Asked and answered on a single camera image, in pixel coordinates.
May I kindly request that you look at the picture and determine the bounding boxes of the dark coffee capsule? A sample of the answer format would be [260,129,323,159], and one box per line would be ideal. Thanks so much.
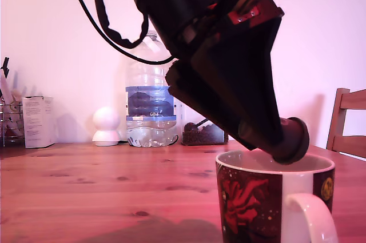
[271,116,311,165]

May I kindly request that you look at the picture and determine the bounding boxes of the black coffee scoop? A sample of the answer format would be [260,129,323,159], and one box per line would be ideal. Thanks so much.
[184,117,212,133]

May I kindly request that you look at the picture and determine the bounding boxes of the coffee beans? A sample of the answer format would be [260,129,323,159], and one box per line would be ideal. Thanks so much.
[181,122,229,145]

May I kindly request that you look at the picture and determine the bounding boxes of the dark floral coffee mug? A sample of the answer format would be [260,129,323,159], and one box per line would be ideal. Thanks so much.
[214,149,339,243]

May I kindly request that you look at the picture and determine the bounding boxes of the clear plastic storage container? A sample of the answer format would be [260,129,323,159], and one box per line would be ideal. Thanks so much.
[174,94,229,146]

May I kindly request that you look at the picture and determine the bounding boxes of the large clear water bottle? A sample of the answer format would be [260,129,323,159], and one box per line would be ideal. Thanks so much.
[124,29,178,149]

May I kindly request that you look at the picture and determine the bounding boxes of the wooden chair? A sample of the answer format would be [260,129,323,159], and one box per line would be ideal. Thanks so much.
[325,87,366,160]

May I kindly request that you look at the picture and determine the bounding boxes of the white cardboard box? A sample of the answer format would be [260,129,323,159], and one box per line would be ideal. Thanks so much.
[22,95,56,149]

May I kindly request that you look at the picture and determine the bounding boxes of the pale wooden utensil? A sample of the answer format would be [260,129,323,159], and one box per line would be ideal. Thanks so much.
[10,90,21,111]

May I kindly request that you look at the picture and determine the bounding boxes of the black cable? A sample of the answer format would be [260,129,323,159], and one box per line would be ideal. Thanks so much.
[93,0,149,50]
[65,0,176,65]

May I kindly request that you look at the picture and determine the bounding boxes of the small white round camera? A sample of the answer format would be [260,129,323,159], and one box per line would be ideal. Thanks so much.
[91,106,120,147]

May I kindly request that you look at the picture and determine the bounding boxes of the wire basket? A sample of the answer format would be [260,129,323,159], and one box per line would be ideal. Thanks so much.
[0,101,25,147]

